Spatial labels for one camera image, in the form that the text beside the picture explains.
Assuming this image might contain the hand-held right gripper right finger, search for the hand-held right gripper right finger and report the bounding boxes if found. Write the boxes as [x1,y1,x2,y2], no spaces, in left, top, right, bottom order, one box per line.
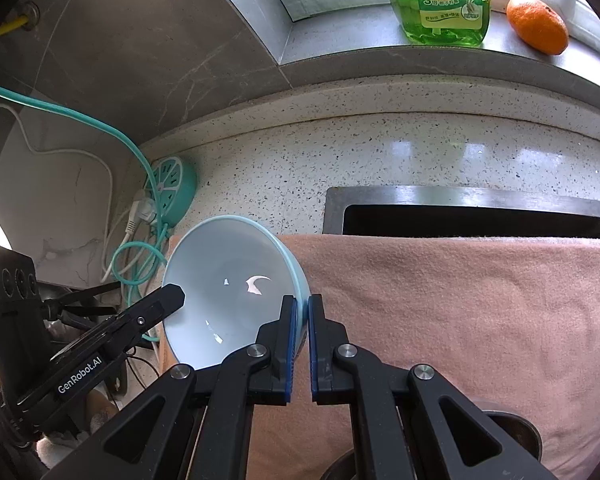
[307,294,561,480]

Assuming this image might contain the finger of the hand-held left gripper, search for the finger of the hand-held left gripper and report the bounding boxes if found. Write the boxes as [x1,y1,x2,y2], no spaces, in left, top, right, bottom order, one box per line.
[100,284,187,361]

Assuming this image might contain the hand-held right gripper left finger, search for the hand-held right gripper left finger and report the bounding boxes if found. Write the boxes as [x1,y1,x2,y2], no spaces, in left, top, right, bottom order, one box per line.
[40,294,298,480]

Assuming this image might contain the light blue ceramic bowl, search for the light blue ceramic bowl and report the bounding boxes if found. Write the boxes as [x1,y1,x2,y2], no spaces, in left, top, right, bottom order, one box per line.
[161,215,312,372]

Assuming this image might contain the person's left hand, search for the person's left hand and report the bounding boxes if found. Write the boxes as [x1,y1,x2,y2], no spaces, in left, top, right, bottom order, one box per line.
[35,390,121,466]

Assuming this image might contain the black tripod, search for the black tripod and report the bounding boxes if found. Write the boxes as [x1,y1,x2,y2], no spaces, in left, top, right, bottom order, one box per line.
[42,282,123,333]

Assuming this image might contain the white plug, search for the white plug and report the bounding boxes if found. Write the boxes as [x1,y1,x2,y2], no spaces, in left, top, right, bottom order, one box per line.
[125,195,158,233]

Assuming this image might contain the teal round power strip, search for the teal round power strip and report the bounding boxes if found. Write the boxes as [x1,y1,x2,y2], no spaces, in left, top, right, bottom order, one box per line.
[147,156,198,223]

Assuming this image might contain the pink towel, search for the pink towel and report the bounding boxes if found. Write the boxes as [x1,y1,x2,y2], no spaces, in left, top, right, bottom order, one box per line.
[160,232,600,480]

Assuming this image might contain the steel sink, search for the steel sink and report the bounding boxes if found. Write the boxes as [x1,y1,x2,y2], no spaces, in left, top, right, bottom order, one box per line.
[324,185,600,241]

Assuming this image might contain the deep steel bowl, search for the deep steel bowl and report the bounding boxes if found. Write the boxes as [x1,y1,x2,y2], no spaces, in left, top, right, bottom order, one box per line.
[320,409,543,480]

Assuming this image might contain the green dish soap bottle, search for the green dish soap bottle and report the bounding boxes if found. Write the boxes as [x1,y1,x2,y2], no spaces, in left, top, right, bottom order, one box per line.
[382,0,491,48]

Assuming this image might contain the orange fruit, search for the orange fruit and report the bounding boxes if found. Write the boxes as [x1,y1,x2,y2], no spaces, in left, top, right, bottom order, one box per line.
[506,0,570,56]

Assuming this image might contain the white power cable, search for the white power cable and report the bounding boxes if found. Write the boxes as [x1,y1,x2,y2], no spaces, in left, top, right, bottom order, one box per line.
[0,92,153,281]

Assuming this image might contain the teal power cable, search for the teal power cable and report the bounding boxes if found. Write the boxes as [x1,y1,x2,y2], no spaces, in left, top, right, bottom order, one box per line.
[0,79,171,346]

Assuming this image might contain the yellow gas hose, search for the yellow gas hose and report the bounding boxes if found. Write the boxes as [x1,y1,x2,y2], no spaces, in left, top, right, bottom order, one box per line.
[0,2,41,38]

